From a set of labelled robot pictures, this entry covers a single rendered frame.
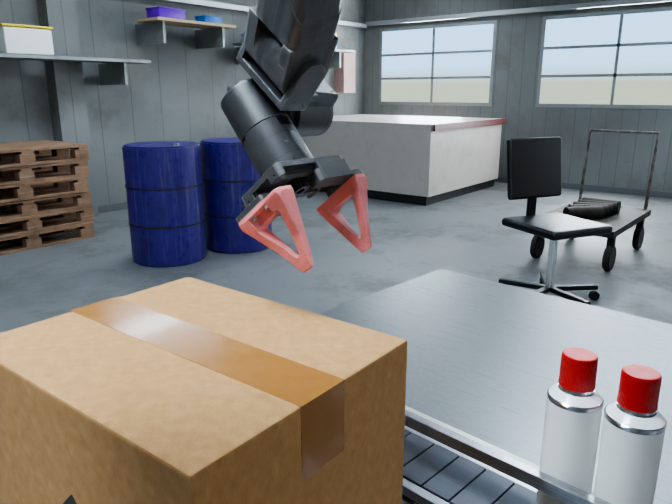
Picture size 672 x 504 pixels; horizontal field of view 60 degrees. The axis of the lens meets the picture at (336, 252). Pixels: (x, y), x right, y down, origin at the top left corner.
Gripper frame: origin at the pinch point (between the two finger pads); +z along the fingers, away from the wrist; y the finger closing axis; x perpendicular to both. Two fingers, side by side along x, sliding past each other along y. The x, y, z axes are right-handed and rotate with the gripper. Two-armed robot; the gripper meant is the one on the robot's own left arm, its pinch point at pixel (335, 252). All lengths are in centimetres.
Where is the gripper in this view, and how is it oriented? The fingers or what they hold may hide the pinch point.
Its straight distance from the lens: 58.8
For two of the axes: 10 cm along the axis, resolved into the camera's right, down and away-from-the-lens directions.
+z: 4.9, 8.5, -1.8
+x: -6.2, 4.9, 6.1
